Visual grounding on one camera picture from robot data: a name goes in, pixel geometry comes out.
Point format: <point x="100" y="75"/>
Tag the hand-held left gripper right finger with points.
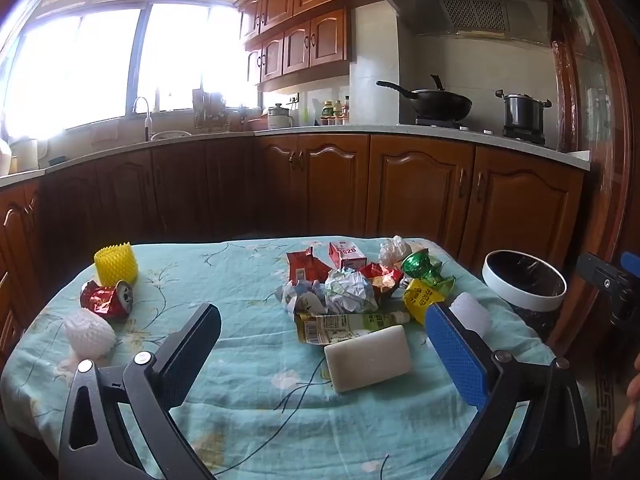
<point x="457" y="355"/>

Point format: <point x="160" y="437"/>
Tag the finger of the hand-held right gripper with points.
<point x="607" y="280"/>

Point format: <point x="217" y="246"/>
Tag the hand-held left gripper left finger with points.
<point x="192" y="355"/>

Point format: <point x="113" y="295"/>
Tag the white bin with black bag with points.
<point x="520" y="300"/>

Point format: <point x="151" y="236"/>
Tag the red snack packet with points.
<point x="305" y="265"/>

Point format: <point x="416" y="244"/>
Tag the red and white milk carton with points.
<point x="347" y="257"/>

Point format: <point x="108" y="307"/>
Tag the person's right hand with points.
<point x="629" y="425"/>

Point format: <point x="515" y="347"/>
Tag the white foam fruit net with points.
<point x="472" y="310"/>
<point x="90" y="335"/>

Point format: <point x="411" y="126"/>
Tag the yellow snack packet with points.
<point x="422" y="300"/>

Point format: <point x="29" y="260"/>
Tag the teal floral tablecloth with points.
<point x="250" y="400"/>

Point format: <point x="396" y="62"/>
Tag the white foam block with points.
<point x="367" y="360"/>

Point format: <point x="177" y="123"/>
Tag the green foil wrapper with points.
<point x="420" y="265"/>

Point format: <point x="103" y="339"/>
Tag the crushed red drink can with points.
<point x="105" y="300"/>

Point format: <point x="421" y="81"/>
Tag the red and gold foil wrapper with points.
<point x="382" y="275"/>

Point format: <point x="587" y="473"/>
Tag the flattened green milk carton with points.
<point x="345" y="327"/>

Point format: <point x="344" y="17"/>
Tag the yellow foam fruit net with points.
<point x="117" y="265"/>

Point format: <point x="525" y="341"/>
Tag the small crumpled white paper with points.
<point x="300" y="300"/>

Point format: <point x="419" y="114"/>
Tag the crumpled white plastic bag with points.
<point x="395" y="250"/>

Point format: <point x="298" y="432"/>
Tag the large crumpled paper ball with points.
<point x="350" y="292"/>

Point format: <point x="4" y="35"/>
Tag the wooden glass door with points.
<point x="590" y="110"/>

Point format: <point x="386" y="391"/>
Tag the wooden lower cabinets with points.
<point x="415" y="185"/>

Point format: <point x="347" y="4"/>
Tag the wooden cabinets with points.
<point x="315" y="35"/>
<point x="415" y="185"/>

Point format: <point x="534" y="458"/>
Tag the steel cooking pot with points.
<point x="522" y="112"/>

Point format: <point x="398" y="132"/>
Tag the gas stove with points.
<point x="480" y="127"/>

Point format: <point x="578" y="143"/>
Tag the chrome sink faucet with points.
<point x="146" y="120"/>

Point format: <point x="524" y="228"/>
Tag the utensil rack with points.
<point x="212" y="112"/>

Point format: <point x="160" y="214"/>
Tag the black wok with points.
<point x="440" y="102"/>

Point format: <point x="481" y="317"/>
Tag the white electric cooker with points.
<point x="279" y="117"/>

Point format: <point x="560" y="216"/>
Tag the white kettle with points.
<point x="24" y="154"/>

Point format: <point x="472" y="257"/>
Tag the seasoning bottle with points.
<point x="327" y="112"/>
<point x="346" y="110"/>
<point x="338" y="114"/>

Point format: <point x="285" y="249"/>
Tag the steel range hood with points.
<point x="470" y="10"/>

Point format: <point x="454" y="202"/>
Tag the kitchen window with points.
<point x="100" y="65"/>

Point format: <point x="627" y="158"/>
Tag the wooden upper cabinets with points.
<point x="315" y="35"/>

